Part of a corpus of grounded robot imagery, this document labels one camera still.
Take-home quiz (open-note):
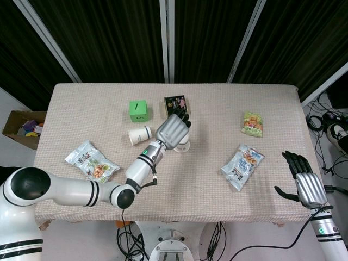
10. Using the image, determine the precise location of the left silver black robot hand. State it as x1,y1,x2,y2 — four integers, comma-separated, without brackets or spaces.
154,107,192,152

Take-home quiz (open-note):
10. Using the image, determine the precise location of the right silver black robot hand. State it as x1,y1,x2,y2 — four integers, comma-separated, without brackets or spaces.
274,151,328,209

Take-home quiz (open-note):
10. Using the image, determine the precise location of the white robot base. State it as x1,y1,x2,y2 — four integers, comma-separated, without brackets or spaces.
134,220,208,261

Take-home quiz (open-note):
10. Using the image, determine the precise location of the green foam cube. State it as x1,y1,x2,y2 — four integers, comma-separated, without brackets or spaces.
128,100,150,122

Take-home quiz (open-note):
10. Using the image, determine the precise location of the white black sneaker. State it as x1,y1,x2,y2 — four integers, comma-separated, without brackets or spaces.
326,122,348,151

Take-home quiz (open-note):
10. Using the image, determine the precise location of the beige woven tablecloth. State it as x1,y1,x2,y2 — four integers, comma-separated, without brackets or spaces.
34,83,323,225

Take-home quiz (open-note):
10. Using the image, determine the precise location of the blue white snack bag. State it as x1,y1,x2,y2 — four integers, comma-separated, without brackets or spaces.
220,144,265,192

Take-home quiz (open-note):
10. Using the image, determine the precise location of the green snack bag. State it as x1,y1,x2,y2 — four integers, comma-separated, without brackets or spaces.
240,110,265,139

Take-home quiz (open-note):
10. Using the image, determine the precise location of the silver nut snack bag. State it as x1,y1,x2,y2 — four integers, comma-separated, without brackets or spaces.
64,140,121,191

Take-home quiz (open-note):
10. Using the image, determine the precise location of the brown cardboard box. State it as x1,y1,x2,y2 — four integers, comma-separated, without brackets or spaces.
2,110,47,151

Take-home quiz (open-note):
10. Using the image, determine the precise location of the black trouser leg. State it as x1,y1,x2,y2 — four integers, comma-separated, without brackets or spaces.
0,165,17,176

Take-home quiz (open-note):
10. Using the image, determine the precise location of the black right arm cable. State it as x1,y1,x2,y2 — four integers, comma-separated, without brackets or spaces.
273,206,334,254

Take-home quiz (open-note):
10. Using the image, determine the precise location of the black floor cable tangle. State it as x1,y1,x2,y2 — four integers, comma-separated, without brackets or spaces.
306,91,348,179

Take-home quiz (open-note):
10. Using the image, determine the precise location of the white partition frame post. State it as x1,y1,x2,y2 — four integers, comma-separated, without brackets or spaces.
226,0,268,84
13,0,82,83
159,0,175,84
297,63,348,107

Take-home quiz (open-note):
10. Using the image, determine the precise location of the black hanging cable pair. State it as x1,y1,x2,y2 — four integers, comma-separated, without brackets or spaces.
206,221,227,261

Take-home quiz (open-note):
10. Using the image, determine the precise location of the black cable bundle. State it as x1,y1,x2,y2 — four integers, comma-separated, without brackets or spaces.
116,209,150,261

